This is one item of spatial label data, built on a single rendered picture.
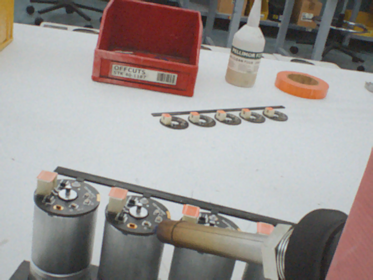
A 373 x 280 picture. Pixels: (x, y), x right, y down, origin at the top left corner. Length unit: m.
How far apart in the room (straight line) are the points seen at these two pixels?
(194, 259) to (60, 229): 0.05
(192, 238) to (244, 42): 0.41
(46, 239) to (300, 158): 0.27
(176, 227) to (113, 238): 0.04
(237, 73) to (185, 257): 0.39
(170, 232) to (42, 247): 0.06
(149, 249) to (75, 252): 0.03
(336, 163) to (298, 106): 0.12
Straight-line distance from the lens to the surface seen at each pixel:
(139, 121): 0.43
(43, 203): 0.20
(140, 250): 0.19
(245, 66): 0.56
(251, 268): 0.20
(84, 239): 0.21
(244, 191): 0.36
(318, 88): 0.59
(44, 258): 0.21
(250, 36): 0.55
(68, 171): 0.22
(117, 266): 0.20
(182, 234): 0.16
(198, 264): 0.19
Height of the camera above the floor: 0.92
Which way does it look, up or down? 25 degrees down
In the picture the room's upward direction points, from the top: 11 degrees clockwise
